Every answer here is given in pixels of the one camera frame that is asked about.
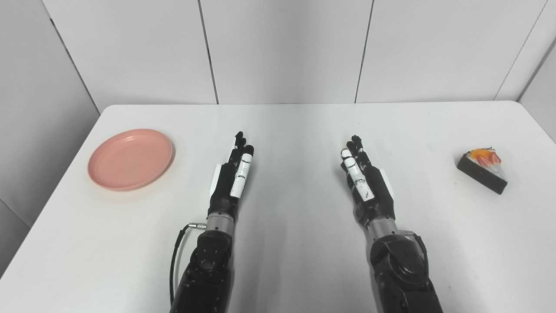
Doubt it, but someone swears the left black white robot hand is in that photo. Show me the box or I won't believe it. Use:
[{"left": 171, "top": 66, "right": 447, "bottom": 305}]
[{"left": 207, "top": 131, "right": 255, "bottom": 217}]

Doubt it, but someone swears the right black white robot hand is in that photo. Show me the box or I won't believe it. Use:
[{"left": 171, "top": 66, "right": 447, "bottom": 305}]
[{"left": 340, "top": 134, "right": 397, "bottom": 225}]

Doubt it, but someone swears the pink round plate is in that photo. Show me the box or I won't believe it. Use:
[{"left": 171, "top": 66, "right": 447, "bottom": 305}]
[{"left": 88, "top": 129, "right": 175, "bottom": 191}]

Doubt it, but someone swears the chocolate cake slice with fruit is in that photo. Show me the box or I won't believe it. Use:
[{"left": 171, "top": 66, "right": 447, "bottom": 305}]
[{"left": 456, "top": 147, "right": 508, "bottom": 195}]

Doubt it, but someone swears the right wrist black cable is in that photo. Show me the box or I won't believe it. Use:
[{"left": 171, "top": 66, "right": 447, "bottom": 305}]
[{"left": 404, "top": 230, "right": 430, "bottom": 280}]

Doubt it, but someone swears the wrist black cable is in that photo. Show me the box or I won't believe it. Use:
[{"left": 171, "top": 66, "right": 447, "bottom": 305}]
[
  {"left": 404, "top": 230, "right": 430, "bottom": 280},
  {"left": 170, "top": 222, "right": 207, "bottom": 306}
]

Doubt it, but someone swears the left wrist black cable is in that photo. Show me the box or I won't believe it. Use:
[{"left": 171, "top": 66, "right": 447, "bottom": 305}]
[{"left": 170, "top": 222, "right": 207, "bottom": 306}]

